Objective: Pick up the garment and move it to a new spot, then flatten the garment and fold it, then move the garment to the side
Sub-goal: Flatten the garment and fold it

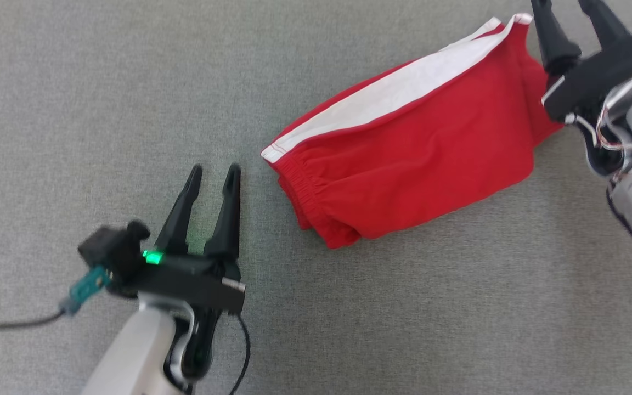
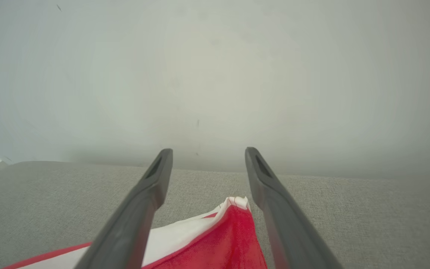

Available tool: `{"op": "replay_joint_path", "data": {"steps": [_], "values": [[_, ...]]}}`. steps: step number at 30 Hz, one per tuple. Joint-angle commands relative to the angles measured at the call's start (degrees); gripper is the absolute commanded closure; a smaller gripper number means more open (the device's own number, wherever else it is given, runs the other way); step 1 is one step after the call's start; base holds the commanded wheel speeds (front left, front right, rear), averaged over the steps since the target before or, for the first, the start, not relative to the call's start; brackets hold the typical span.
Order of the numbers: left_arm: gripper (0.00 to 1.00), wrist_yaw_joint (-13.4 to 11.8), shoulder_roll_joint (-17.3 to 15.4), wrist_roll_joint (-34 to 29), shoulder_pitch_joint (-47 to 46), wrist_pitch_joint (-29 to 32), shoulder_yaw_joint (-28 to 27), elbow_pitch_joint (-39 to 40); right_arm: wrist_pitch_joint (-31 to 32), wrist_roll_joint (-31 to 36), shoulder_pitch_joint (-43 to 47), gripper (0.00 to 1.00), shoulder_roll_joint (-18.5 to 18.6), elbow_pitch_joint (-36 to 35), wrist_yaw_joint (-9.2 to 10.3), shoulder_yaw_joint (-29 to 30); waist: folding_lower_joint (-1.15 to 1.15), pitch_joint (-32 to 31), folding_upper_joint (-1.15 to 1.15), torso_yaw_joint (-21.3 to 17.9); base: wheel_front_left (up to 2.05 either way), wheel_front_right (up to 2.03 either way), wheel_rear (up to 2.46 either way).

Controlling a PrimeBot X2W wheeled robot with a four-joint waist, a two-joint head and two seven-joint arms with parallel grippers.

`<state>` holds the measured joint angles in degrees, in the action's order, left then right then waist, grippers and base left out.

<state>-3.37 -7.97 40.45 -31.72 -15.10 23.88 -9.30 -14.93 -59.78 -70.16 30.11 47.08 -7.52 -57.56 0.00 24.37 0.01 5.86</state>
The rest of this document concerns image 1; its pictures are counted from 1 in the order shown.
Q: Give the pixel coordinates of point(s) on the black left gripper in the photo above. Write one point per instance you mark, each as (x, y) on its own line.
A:
(195, 282)

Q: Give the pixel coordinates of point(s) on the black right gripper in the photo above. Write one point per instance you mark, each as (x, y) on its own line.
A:
(607, 77)

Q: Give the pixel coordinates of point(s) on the red shorts with white stripe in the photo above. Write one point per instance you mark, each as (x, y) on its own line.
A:
(431, 153)

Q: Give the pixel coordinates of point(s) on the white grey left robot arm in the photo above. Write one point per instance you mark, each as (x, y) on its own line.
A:
(135, 351)

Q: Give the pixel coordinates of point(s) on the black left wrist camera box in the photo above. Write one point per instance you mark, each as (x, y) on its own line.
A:
(110, 249)

